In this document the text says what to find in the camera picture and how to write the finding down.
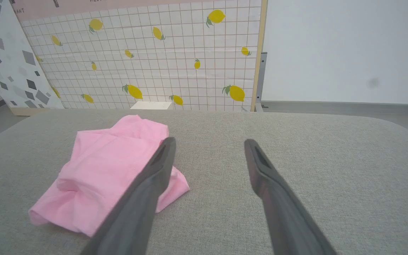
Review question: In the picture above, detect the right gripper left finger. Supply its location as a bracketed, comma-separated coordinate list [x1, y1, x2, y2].
[80, 137, 177, 255]

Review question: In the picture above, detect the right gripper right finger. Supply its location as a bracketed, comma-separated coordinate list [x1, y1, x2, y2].
[244, 138, 337, 255]

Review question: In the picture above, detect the pink garment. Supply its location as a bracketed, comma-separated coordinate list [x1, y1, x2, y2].
[29, 114, 190, 237]

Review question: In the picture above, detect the white box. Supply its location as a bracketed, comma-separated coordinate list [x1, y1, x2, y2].
[130, 101, 172, 110]

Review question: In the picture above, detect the grey metal panel stand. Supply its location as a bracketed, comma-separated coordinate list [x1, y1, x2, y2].
[255, 52, 269, 112]

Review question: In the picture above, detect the lemon print grid panel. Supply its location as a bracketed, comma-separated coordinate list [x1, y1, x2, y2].
[11, 0, 268, 112]

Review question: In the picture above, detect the white partition board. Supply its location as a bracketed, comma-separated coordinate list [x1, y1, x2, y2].
[261, 0, 408, 106]

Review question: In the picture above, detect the grey terrazzo pattern panel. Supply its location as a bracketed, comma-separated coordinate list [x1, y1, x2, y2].
[0, 0, 65, 116]

